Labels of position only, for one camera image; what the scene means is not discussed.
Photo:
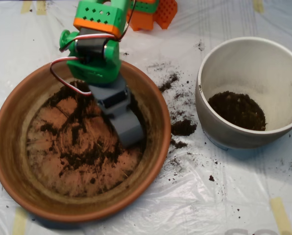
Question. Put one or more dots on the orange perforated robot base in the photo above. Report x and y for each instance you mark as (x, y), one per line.
(141, 22)

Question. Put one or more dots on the beige masking tape strip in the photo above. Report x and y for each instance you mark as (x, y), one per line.
(41, 7)
(19, 222)
(26, 7)
(280, 215)
(258, 6)

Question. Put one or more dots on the tiny spilled soil clod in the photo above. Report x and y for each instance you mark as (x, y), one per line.
(211, 178)

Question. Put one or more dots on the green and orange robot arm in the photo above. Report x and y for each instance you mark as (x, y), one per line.
(97, 68)

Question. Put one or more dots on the elongated spilled soil clump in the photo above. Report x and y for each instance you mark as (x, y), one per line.
(168, 84)

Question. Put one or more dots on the large spilled soil clump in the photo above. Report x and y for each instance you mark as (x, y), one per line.
(184, 127)

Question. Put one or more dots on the terracotta clay bowl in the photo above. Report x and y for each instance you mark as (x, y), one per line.
(13, 147)

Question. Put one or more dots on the dark soil heap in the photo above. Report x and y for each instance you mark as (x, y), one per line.
(239, 112)

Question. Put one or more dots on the flat spilled soil clump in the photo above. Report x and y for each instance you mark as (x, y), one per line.
(179, 144)

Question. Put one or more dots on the clear plastic cover sheet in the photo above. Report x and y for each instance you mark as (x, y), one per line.
(209, 200)

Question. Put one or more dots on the grey gripper black servo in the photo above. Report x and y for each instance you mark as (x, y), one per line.
(116, 101)

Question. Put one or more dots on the white ceramic pot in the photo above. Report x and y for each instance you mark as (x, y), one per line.
(234, 139)

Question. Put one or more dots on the dark soil pile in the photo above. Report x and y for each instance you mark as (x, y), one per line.
(87, 151)

